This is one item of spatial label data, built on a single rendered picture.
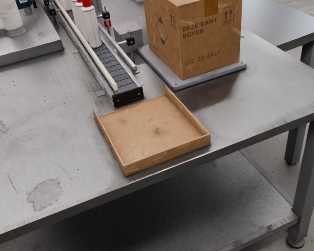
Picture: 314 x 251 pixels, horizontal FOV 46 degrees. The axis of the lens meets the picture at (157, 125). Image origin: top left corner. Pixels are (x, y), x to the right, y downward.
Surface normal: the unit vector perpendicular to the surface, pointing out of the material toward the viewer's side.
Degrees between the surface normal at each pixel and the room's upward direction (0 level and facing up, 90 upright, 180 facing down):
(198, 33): 90
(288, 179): 0
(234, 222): 1
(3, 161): 0
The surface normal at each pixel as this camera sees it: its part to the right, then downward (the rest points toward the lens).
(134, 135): -0.10, -0.78
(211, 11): 0.40, 0.54
